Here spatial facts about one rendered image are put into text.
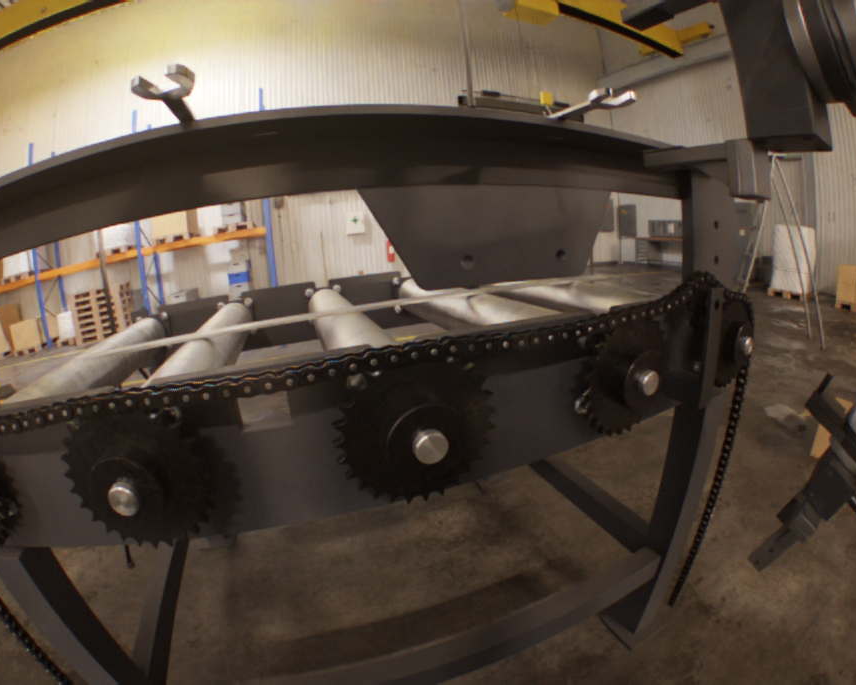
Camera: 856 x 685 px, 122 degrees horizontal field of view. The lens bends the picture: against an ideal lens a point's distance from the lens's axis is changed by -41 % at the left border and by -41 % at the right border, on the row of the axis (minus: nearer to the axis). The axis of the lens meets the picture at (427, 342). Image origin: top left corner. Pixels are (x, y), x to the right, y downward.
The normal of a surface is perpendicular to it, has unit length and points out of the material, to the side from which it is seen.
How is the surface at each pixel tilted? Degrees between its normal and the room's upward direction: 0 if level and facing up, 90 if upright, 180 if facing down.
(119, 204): 90
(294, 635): 0
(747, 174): 90
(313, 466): 90
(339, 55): 90
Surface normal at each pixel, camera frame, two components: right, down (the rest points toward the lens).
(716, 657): -0.07, -0.96
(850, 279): -0.94, 0.15
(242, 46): 0.34, 0.22
